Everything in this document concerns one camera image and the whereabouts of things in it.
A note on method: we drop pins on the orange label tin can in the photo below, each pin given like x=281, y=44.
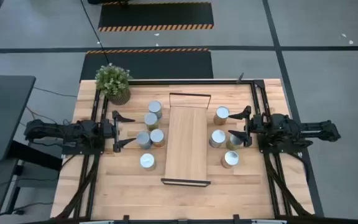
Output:
x=157, y=137

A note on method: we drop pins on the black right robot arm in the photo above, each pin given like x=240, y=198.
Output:
x=291, y=130

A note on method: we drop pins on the Oranges label tin can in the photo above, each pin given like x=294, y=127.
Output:
x=148, y=161

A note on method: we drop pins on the black mat orange hazard stripes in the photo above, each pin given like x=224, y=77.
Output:
x=154, y=15
x=154, y=65

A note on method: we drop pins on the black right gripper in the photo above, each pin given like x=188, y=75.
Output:
x=255, y=124

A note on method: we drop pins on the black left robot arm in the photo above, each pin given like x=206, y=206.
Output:
x=61, y=132

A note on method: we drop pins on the teal label tin can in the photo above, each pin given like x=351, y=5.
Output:
x=155, y=107

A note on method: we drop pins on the wooden shelf black metal frame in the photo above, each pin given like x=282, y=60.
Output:
x=185, y=149

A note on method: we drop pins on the blue-grey label tin can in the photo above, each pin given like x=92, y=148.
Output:
x=143, y=139

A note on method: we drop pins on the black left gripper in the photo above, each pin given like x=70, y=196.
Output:
x=107, y=129

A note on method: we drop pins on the potted green plant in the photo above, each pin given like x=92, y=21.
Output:
x=112, y=81

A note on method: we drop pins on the yellow-green label tin can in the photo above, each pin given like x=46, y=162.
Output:
x=151, y=120

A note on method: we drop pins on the black aluminium rig frame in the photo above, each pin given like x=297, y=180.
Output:
x=197, y=82

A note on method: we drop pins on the Corn label tin can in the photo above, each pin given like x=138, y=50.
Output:
x=230, y=158

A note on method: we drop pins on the tan label tin can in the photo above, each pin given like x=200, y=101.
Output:
x=222, y=113

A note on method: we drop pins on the green label tin can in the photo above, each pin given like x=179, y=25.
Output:
x=232, y=145

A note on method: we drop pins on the Peaches label tin can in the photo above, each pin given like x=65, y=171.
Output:
x=217, y=137

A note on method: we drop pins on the black desk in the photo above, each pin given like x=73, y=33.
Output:
x=8, y=118

